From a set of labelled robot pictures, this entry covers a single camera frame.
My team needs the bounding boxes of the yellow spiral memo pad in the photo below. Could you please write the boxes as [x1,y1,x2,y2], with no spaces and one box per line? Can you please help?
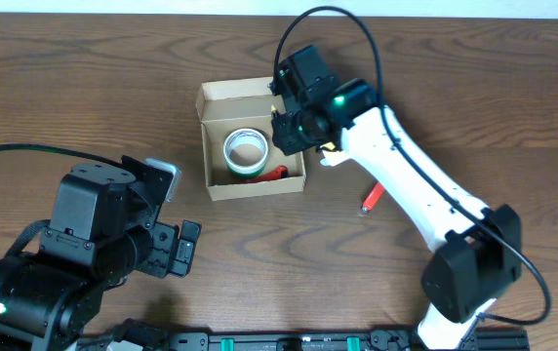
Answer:
[319,142,348,167]

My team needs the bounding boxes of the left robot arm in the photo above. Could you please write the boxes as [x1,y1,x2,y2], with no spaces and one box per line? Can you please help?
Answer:
[0,157,201,350]

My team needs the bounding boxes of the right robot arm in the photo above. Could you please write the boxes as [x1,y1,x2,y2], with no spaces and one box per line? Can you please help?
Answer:
[270,46,522,350]

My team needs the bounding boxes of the red box cutter knife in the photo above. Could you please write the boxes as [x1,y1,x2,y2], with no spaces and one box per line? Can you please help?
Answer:
[245,166,289,183]

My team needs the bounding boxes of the brown cardboard box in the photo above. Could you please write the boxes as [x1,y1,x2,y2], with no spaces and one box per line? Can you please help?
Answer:
[196,77,306,201]

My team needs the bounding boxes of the black yellow correction tape dispenser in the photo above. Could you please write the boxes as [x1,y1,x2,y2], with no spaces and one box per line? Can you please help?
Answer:
[270,105,279,118]

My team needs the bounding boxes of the green tape roll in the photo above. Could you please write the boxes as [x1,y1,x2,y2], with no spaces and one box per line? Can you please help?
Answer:
[227,161,266,178]

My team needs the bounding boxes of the white tape roll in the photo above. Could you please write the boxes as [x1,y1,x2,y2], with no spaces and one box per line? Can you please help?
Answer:
[223,128,269,166]

